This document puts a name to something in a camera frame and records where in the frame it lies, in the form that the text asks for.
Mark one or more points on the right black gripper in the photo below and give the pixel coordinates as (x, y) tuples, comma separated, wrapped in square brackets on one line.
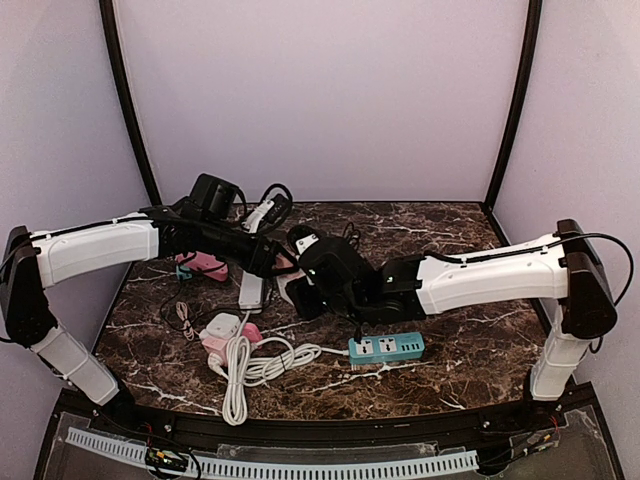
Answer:
[(304, 296)]

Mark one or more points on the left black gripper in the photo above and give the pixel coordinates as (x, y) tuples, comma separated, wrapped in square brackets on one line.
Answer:
[(265, 257)]

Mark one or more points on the pink charger plug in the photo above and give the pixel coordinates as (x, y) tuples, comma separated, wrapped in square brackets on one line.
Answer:
[(286, 265)]

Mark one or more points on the white cube socket adapter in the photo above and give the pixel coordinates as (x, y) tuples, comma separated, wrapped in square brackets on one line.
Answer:
[(283, 281)]

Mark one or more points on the pink triangular power socket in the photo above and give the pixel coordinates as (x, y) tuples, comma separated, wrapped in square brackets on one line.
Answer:
[(205, 265)]

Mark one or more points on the teal charger plug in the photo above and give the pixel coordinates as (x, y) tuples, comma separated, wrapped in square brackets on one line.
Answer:
[(183, 274)]

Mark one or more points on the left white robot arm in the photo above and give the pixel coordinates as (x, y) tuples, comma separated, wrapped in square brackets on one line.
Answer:
[(34, 262)]

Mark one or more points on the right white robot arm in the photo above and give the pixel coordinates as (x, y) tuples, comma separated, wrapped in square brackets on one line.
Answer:
[(562, 266)]

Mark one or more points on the white and pink cube socket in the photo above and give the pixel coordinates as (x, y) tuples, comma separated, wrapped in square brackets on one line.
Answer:
[(221, 329)]

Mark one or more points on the white power strip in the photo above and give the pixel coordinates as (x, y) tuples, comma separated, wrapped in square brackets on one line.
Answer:
[(252, 294)]

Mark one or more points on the teal power strip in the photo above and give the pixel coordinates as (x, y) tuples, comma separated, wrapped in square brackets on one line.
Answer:
[(386, 349)]

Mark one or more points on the small circuit board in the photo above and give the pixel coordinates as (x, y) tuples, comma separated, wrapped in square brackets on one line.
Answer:
[(165, 459)]

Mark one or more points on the white slotted cable duct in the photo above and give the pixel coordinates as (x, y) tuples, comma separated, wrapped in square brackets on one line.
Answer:
[(208, 467)]

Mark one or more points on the left black frame post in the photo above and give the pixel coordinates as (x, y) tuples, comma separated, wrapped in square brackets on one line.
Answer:
[(128, 110)]

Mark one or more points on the black frame post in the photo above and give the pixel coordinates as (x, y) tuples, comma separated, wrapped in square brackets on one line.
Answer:
[(521, 83), (128, 110)]

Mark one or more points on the right black frame post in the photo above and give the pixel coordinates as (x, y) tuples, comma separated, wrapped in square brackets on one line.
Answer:
[(521, 83)]

